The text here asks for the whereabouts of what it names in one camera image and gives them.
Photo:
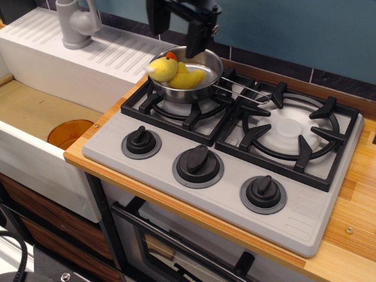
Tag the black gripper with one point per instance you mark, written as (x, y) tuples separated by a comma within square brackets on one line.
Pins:
[(201, 15)]

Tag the grey toy stove top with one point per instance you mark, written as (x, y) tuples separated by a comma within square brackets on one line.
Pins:
[(299, 226)]

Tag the wooden drawer cabinet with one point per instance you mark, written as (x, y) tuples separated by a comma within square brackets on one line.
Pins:
[(67, 236)]

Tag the black middle stove knob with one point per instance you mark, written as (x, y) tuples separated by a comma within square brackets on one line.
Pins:
[(198, 168)]

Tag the toy oven door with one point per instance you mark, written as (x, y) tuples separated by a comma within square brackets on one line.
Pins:
[(167, 247)]

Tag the grey toy faucet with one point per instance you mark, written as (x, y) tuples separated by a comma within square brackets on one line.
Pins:
[(77, 26)]

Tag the white toy sink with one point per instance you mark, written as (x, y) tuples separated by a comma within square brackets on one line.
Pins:
[(43, 85)]

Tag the black left burner grate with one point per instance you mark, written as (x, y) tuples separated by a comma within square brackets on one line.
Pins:
[(202, 121)]

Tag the orange plastic plate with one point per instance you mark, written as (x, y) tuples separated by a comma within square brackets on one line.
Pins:
[(67, 133)]

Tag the black right stove knob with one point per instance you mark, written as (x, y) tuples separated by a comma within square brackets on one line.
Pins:
[(263, 195)]

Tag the black left stove knob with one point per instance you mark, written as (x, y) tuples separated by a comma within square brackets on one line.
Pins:
[(141, 144)]

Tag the black burner grate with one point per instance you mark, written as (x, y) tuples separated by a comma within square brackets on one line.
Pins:
[(296, 135), (202, 121)]

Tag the black stove knob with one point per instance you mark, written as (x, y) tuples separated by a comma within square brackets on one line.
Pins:
[(263, 195), (141, 144), (198, 168)]

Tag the black oven door handle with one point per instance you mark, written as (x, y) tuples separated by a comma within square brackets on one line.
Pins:
[(176, 243)]

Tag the silver metal pan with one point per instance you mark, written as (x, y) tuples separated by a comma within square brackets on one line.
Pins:
[(212, 64)]

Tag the black right burner grate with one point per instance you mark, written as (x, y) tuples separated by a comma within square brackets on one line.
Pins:
[(296, 135)]

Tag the yellow stuffed duck toy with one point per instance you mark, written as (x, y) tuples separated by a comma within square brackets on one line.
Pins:
[(167, 69)]

